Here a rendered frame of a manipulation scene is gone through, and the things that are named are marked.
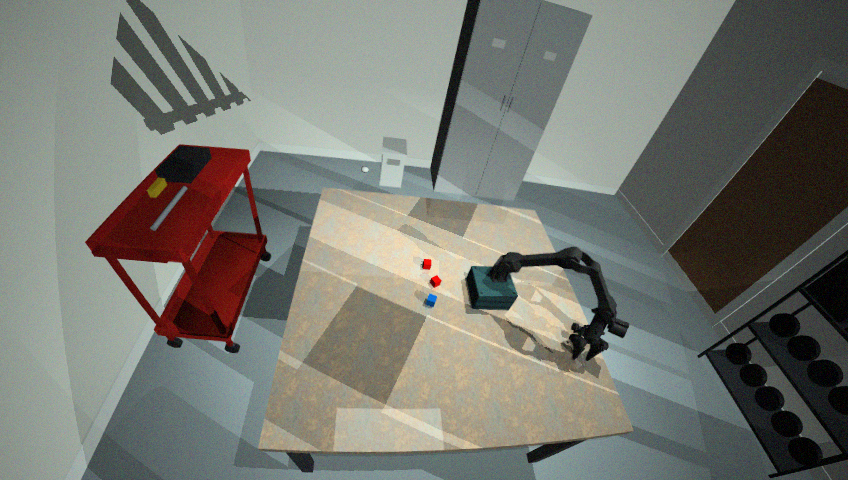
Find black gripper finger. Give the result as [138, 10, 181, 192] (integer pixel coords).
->
[585, 344, 604, 361]
[572, 342, 585, 360]

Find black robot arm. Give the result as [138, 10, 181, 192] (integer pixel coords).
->
[490, 247, 629, 338]

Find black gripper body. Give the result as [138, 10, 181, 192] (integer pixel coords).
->
[569, 324, 609, 350]

